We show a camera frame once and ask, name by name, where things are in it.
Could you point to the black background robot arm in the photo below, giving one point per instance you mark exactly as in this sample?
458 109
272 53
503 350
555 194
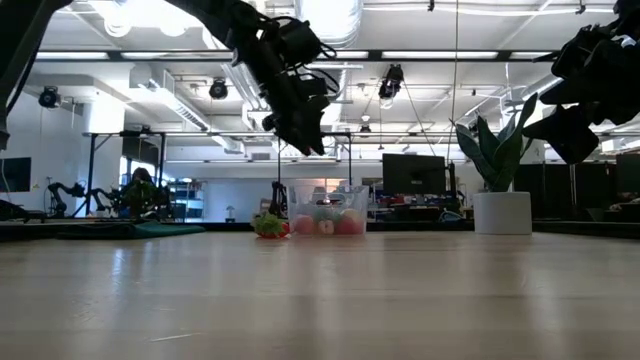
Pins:
276 200
102 192
77 190

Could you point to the black desk monitor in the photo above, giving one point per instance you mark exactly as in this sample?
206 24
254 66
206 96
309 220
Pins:
412 175

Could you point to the black wall monitor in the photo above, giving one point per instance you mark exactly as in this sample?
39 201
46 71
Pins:
15 175

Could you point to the green snake plant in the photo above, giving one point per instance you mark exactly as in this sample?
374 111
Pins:
500 150

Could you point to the black ceiling lamp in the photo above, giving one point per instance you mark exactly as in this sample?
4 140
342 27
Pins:
218 90
49 97

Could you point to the black screen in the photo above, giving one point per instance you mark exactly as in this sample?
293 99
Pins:
140 151

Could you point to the red strawberry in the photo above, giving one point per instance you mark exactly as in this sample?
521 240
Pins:
270 225
348 227

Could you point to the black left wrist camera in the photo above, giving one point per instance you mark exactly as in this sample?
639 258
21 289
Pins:
315 86

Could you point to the black aluminium station frame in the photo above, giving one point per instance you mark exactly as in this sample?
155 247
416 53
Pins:
114 55

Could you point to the white rectangular air duct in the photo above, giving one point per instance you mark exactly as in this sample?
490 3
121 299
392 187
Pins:
150 80

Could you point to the person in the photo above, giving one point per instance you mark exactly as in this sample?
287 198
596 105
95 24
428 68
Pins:
142 192

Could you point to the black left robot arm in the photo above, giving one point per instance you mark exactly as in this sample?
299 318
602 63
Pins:
225 20

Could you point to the white plant pot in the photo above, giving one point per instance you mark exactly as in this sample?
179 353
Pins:
502 212

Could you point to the black background station frame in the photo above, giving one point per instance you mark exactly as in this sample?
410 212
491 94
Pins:
91 175
350 160

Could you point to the green cloth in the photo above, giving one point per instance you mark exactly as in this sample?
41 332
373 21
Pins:
160 229

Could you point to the shelf with blue bins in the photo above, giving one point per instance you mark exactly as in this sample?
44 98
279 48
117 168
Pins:
187 205

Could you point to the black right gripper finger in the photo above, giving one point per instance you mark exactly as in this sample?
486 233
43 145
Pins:
565 135

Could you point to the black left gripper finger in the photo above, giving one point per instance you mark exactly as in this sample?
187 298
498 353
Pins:
310 130

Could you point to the clear plastic container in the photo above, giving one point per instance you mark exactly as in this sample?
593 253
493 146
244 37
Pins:
327 197

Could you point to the black partition panel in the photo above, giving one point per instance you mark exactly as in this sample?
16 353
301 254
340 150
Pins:
550 190

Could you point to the black overhead camera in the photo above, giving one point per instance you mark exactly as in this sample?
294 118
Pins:
392 85

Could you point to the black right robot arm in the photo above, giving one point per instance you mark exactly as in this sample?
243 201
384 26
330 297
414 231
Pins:
580 50

